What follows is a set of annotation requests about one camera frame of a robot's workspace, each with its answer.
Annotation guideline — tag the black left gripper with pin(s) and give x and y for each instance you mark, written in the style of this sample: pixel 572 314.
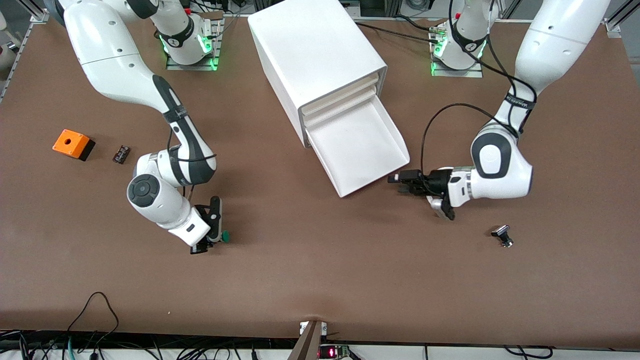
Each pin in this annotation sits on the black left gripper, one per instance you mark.
pixel 436 182

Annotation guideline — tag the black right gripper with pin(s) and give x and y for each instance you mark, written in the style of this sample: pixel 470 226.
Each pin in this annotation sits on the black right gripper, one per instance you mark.
pixel 201 248

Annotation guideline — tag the green push button switch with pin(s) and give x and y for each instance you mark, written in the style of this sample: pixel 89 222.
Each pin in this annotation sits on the green push button switch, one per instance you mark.
pixel 226 236

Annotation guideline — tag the white drawer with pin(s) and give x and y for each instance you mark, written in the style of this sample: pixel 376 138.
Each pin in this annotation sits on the white drawer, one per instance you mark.
pixel 340 104
pixel 340 95
pixel 360 145

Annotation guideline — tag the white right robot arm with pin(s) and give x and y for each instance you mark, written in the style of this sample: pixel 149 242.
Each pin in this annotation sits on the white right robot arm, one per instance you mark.
pixel 110 60

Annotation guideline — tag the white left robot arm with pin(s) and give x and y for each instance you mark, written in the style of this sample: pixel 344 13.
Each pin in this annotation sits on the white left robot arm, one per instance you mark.
pixel 555 45

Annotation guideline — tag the white drawer cabinet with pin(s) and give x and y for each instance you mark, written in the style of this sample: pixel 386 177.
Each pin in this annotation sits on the white drawer cabinet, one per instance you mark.
pixel 310 45

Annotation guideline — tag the black and silver knob part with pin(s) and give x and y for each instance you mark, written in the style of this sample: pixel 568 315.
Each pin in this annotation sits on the black and silver knob part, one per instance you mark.
pixel 502 236

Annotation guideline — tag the small black connector block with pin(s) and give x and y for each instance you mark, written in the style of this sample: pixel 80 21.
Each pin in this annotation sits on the small black connector block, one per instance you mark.
pixel 121 154

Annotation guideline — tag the device with red display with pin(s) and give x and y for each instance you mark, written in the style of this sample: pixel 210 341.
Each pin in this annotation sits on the device with red display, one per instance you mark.
pixel 332 352

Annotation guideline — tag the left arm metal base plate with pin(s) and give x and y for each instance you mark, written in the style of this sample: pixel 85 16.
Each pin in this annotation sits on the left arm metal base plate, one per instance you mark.
pixel 460 73

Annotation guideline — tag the brown grey camera post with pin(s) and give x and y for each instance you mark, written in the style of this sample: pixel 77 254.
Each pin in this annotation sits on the brown grey camera post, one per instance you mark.
pixel 307 345

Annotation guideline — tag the orange button enclosure box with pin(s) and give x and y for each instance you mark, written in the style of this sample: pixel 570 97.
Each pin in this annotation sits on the orange button enclosure box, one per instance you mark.
pixel 70 142

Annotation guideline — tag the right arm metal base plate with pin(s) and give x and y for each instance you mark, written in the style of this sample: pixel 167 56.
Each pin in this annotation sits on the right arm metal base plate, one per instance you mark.
pixel 200 66

